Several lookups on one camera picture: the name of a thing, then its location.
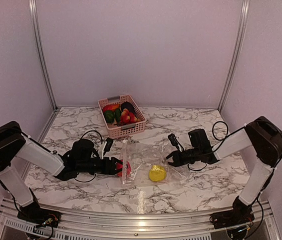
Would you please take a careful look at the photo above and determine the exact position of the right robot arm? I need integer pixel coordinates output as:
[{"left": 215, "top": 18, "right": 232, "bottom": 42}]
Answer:
[{"left": 166, "top": 116, "right": 282, "bottom": 224}]

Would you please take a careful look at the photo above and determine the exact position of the red fake pomegranate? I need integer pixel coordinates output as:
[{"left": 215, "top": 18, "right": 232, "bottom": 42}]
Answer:
[{"left": 116, "top": 159, "right": 132, "bottom": 177}]

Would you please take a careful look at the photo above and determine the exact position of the green fake cucumber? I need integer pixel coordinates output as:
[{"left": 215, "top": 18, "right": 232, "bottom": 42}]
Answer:
[{"left": 114, "top": 108, "right": 121, "bottom": 124}]

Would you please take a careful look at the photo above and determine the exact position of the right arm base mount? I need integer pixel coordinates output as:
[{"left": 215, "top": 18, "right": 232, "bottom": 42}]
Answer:
[{"left": 210, "top": 209, "right": 255, "bottom": 229}]

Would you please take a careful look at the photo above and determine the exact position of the red orange fake mango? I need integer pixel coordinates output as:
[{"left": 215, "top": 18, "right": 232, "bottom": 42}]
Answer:
[{"left": 102, "top": 103, "right": 120, "bottom": 113}]

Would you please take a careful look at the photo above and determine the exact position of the green fake avocado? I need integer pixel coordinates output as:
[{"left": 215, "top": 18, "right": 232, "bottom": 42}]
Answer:
[{"left": 103, "top": 110, "right": 115, "bottom": 124}]

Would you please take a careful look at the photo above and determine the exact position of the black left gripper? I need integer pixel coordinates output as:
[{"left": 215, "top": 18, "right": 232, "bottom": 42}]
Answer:
[{"left": 77, "top": 156, "right": 127, "bottom": 175}]

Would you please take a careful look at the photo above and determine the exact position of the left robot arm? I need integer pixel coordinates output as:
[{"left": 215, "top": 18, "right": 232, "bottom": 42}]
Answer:
[{"left": 0, "top": 121, "right": 128, "bottom": 223}]

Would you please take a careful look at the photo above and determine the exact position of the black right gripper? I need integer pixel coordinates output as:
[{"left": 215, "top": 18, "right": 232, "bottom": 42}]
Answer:
[{"left": 162, "top": 146, "right": 201, "bottom": 167}]

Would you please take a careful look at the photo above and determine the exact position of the aluminium frame post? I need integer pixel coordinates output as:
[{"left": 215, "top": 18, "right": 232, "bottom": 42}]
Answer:
[
  {"left": 218, "top": 0, "right": 251, "bottom": 113},
  {"left": 29, "top": 0, "right": 58, "bottom": 112}
]

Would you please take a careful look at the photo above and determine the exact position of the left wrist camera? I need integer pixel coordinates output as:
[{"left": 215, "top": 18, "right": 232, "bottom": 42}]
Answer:
[{"left": 98, "top": 137, "right": 113, "bottom": 159}]

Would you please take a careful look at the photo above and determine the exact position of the yellow fake bell pepper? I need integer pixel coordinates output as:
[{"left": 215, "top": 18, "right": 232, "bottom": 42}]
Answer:
[{"left": 148, "top": 164, "right": 167, "bottom": 182}]

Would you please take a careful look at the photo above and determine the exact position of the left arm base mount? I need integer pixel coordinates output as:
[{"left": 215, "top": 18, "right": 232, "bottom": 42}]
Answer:
[{"left": 17, "top": 208, "right": 61, "bottom": 228}]

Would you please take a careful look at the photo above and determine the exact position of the pink plastic basket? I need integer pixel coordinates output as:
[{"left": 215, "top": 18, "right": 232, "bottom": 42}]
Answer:
[{"left": 98, "top": 94, "right": 146, "bottom": 139}]

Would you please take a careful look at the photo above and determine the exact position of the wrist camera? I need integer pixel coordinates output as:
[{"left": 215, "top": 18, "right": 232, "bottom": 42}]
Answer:
[
  {"left": 98, "top": 137, "right": 113, "bottom": 159},
  {"left": 168, "top": 133, "right": 183, "bottom": 152}
]

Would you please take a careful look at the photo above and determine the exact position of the front aluminium rail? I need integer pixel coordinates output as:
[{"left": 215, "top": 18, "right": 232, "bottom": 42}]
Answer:
[{"left": 0, "top": 203, "right": 281, "bottom": 240}]

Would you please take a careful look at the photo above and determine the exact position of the purple fake eggplant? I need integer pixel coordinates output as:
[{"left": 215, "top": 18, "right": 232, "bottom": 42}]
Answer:
[{"left": 120, "top": 101, "right": 136, "bottom": 115}]

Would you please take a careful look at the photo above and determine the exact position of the right aluminium frame post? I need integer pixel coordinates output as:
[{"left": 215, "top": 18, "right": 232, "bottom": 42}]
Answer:
[{"left": 218, "top": 0, "right": 251, "bottom": 113}]

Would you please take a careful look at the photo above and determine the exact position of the clear zip top bag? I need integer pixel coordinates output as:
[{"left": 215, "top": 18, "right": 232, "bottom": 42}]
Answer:
[{"left": 120, "top": 140, "right": 189, "bottom": 187}]

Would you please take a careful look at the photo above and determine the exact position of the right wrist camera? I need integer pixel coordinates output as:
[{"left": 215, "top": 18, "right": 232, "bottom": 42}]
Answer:
[{"left": 168, "top": 133, "right": 183, "bottom": 152}]

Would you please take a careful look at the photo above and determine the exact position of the left aluminium frame post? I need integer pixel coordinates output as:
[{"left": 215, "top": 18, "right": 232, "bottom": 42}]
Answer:
[{"left": 29, "top": 0, "right": 58, "bottom": 112}]

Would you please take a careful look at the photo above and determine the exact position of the red fake lychee bunch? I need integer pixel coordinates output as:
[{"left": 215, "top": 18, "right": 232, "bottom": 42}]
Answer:
[{"left": 116, "top": 109, "right": 139, "bottom": 126}]

